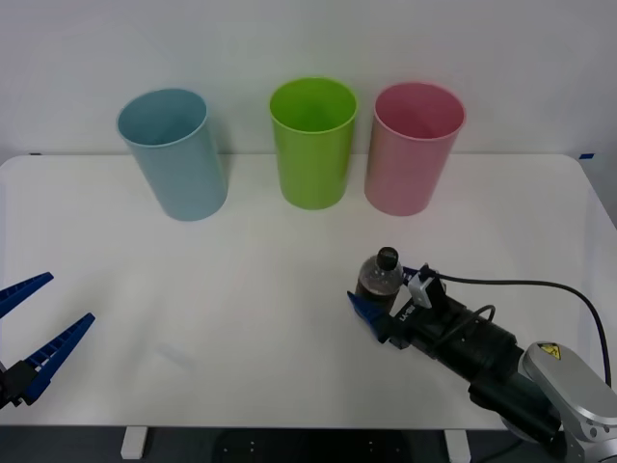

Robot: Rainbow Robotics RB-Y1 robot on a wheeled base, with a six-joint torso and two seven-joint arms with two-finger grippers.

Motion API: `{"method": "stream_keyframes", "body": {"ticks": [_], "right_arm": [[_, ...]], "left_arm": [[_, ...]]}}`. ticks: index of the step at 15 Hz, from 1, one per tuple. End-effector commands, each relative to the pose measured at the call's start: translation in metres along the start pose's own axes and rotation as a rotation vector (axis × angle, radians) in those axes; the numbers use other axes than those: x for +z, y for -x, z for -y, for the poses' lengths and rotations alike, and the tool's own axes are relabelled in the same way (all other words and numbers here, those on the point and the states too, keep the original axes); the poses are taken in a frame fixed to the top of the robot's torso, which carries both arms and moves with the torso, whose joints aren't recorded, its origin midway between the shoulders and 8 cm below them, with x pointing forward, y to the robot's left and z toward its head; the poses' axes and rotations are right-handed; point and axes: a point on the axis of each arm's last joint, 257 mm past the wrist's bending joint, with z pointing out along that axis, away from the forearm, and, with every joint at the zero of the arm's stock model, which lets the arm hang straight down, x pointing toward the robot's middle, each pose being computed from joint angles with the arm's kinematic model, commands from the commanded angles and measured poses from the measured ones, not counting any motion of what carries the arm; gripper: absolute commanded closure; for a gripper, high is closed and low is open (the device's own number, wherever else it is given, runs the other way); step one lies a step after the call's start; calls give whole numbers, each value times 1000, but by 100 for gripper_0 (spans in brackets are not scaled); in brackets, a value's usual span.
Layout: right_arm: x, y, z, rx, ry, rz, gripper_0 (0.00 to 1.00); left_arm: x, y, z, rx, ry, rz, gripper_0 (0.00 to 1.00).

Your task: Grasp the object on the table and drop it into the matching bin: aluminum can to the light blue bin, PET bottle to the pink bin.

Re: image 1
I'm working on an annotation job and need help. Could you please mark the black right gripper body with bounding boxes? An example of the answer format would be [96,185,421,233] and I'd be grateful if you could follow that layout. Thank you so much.
[391,293,479,361]

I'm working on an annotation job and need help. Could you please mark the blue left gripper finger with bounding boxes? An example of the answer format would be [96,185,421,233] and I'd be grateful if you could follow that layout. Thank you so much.
[0,271,55,319]
[2,313,96,409]

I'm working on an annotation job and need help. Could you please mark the dark drink bottle black cap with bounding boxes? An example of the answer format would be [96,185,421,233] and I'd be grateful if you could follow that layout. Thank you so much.
[355,246,405,315]

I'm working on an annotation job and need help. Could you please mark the pink plastic bin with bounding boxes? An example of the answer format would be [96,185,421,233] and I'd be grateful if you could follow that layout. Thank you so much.
[363,81,467,217]

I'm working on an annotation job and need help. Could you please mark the white table leg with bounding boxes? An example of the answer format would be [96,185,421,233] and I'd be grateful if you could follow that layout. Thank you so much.
[120,426,148,459]
[443,430,471,463]

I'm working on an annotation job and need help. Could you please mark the green plastic bin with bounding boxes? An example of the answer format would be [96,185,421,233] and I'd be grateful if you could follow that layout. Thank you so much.
[268,77,359,211]

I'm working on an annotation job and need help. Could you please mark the pale blue plastic bin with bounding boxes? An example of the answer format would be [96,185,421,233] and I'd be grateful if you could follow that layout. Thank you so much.
[116,88,229,223]

